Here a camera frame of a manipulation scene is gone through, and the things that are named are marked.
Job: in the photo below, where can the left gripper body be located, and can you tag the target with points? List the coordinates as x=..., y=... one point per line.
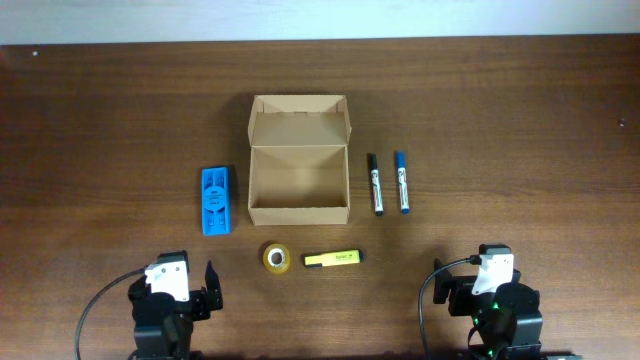
x=196, y=309

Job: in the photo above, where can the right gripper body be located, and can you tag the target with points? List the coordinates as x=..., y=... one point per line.
x=463, y=302

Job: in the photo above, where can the yellow adhesive tape roll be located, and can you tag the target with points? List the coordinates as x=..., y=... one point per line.
x=276, y=258

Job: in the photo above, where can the blue whiteboard eraser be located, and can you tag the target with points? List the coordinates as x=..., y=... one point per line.
x=215, y=201

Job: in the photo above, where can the yellow highlighter pen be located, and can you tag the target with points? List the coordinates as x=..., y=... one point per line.
x=338, y=258

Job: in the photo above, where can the black whiteboard marker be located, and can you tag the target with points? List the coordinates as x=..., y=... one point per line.
x=375, y=183

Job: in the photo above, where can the blue whiteboard marker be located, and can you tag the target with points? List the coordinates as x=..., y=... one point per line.
x=402, y=183

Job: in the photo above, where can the brown cardboard box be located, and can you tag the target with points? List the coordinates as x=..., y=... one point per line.
x=299, y=163

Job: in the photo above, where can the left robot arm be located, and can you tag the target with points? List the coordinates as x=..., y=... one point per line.
x=170, y=340

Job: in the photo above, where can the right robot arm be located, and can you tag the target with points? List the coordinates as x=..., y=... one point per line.
x=502, y=338

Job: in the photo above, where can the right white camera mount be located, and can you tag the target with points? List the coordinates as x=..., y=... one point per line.
x=494, y=270

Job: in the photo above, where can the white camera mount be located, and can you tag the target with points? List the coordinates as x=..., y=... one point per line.
x=494, y=270
x=170, y=278

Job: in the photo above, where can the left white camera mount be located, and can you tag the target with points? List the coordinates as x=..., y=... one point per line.
x=170, y=278

